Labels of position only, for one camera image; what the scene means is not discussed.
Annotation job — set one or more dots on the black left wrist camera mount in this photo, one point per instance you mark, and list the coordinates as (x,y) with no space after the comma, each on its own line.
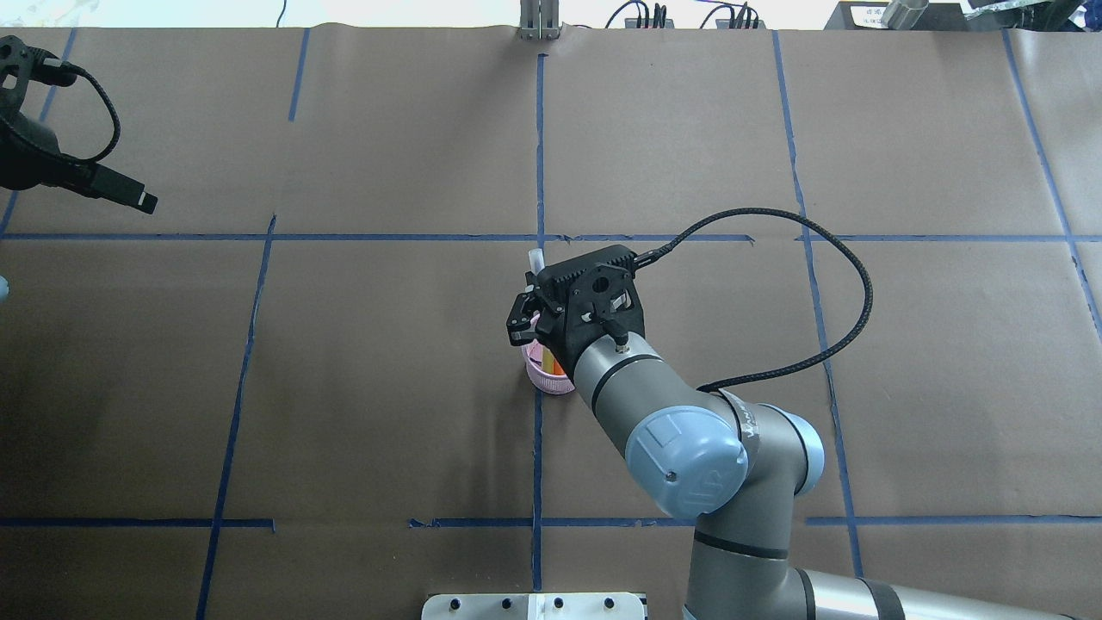
(21,65)

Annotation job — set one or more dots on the pink mesh pen holder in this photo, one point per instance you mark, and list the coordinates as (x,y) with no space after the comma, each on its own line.
(537,362)

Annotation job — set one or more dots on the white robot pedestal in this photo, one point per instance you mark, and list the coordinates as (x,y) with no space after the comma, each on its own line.
(536,605)

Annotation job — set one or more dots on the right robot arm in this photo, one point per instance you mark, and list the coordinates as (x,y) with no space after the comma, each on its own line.
(734,468)

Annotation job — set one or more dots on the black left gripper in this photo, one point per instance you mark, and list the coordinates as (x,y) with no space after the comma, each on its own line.
(20,167)

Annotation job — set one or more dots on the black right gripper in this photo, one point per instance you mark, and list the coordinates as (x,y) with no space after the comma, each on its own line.
(523,316)

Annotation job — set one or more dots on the aluminium frame post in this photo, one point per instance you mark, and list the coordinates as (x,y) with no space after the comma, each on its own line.
(539,20)

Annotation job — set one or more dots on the purple highlighter pen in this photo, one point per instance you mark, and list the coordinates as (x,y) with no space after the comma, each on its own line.
(536,260)

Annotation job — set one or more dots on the metal cylinder weight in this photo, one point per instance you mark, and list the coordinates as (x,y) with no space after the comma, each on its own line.
(901,15)

